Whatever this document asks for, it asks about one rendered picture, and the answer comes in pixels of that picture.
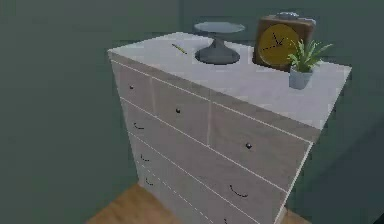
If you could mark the white chest of drawers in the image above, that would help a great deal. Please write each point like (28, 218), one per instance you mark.
(213, 133)

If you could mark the yellow pencil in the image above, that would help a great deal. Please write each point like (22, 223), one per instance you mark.
(179, 48)

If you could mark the brown clock with yellow face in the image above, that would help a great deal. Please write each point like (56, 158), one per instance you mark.
(278, 45)

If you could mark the green plant in grey pot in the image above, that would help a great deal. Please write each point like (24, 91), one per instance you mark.
(301, 71)

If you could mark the grey pedestal stand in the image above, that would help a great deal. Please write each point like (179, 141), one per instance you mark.
(218, 50)

